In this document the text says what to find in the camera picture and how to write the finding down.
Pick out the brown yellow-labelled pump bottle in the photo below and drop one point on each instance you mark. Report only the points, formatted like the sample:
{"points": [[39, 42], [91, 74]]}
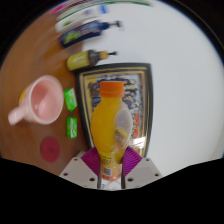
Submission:
{"points": [[81, 60]]}

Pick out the pink patterned mug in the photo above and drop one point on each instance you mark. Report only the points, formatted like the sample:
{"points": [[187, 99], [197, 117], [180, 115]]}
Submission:
{"points": [[43, 101]]}

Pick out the dark blue pump bottle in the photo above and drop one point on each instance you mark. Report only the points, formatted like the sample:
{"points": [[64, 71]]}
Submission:
{"points": [[83, 33]]}

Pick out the orange-capped clear drink bottle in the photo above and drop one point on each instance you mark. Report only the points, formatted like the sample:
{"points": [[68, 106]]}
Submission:
{"points": [[106, 123]]}

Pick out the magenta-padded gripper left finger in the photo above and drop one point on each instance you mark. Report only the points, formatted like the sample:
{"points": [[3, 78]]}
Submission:
{"points": [[83, 168]]}

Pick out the small green packet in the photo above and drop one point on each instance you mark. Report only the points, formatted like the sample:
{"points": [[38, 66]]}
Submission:
{"points": [[72, 127], [70, 99]]}

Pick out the flat round red coaster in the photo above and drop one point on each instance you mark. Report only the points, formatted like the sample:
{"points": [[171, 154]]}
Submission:
{"points": [[50, 149]]}

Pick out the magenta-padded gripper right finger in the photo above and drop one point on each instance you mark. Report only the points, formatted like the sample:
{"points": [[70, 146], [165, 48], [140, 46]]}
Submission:
{"points": [[138, 166]]}

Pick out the dark framed group picture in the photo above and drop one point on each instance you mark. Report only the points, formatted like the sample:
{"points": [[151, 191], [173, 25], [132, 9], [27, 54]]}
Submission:
{"points": [[143, 100]]}

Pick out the white blue-capped bottle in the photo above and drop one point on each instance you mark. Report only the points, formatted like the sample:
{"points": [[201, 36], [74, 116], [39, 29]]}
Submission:
{"points": [[76, 18]]}

